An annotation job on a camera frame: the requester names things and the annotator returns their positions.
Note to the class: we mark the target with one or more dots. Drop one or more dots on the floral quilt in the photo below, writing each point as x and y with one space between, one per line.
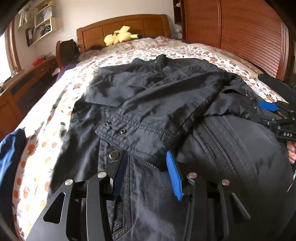
143 44

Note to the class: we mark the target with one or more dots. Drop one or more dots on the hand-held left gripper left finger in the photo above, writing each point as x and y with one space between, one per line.
120 176

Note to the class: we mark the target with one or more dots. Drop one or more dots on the dark side shelf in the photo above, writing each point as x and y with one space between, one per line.
177 11

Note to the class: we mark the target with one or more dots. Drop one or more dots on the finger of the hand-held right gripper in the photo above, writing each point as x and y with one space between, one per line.
267 105
266 119

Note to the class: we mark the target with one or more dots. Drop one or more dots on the wooden slatted wardrobe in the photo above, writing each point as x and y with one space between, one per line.
242 34

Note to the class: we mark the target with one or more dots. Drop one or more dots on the dark backpack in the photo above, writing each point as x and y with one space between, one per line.
69 52

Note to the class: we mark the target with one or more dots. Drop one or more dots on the yellow plush toy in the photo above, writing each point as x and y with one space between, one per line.
118 37

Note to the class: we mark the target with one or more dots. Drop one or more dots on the wooden headboard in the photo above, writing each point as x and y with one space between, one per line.
92 34

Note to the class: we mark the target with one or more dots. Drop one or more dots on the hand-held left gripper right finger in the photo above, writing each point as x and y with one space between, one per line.
173 171

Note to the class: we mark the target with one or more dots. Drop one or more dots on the blue garment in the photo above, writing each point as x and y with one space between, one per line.
9 162

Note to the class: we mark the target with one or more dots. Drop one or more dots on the person's right hand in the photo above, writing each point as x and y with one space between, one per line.
292 153

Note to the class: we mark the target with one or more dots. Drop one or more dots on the black coat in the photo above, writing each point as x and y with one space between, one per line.
275 88

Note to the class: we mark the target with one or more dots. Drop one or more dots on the white wall shelf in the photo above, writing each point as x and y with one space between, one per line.
44 23

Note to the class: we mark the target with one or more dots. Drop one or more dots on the orange print bed sheet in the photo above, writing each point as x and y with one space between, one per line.
69 88

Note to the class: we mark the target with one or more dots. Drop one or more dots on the black jacket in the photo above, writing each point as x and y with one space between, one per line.
150 104

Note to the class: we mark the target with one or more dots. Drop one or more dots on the window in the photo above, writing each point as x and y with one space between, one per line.
7 62

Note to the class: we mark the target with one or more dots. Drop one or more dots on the red bowl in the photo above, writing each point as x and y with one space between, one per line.
37 63

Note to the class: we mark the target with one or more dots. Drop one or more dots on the wooden desk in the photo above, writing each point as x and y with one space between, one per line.
23 92

